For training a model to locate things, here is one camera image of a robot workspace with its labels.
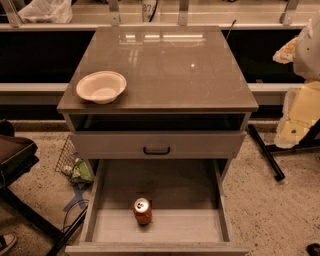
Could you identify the white plastic bag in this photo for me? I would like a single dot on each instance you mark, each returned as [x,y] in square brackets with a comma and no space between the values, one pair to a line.
[47,11]

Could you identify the blue tape cross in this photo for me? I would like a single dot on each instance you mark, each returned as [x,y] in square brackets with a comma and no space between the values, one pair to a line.
[79,189]

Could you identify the open middle drawer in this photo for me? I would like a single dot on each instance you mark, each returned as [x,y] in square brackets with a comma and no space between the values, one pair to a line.
[188,215]

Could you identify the grey drawer cabinet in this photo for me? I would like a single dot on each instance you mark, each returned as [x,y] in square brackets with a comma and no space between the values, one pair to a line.
[179,79]

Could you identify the black chair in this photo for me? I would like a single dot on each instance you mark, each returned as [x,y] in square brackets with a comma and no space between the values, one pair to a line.
[43,189]

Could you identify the wire mesh basket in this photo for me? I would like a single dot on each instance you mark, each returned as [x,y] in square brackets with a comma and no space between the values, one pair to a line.
[67,156]

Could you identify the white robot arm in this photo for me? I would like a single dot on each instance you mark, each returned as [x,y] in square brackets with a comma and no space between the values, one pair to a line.
[301,109]

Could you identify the red coke can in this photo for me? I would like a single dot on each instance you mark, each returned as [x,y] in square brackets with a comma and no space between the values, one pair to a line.
[142,211]

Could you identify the shoe at bottom left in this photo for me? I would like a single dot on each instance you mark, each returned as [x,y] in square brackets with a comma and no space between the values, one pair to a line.
[7,241]

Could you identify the white paper bowl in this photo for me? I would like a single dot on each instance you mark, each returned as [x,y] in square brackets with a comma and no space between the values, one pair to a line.
[101,87]

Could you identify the black drawer handle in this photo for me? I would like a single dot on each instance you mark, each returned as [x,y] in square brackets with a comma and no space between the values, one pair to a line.
[162,151]

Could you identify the green chip bag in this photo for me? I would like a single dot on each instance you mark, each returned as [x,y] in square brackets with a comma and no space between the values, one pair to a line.
[78,172]

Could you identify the closed top drawer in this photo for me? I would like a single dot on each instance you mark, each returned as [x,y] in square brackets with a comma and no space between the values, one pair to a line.
[184,145]

